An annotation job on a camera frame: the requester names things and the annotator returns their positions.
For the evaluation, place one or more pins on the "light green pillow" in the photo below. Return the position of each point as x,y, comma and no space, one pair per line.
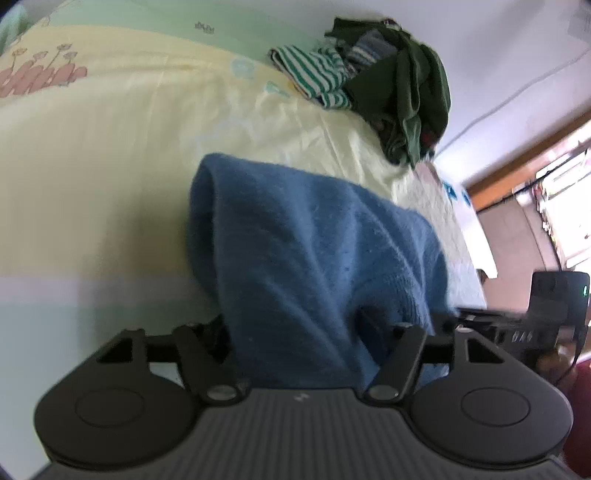
11,27

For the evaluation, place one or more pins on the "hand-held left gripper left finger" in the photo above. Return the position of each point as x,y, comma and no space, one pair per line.
202,355

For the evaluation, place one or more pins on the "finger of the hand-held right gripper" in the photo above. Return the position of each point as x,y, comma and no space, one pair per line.
478,319

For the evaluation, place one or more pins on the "dark green jacket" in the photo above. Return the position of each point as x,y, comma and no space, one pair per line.
415,92

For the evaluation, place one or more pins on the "person's right hand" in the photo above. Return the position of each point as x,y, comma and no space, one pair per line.
561,369

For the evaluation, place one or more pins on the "blue knitted sweater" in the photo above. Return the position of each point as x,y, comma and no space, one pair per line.
300,258

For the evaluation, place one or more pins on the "grey blue striped cloth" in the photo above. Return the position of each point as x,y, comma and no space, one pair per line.
369,50

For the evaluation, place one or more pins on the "person's red clothing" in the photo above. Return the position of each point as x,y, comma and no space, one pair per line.
581,424

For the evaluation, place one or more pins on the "wooden window frame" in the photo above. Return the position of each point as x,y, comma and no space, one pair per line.
508,177

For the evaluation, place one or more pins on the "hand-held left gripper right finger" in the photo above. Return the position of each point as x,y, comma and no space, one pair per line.
401,360

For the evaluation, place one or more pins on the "bright window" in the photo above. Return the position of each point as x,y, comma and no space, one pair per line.
570,207

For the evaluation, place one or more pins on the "green white striped garment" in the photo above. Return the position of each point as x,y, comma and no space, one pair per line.
309,74

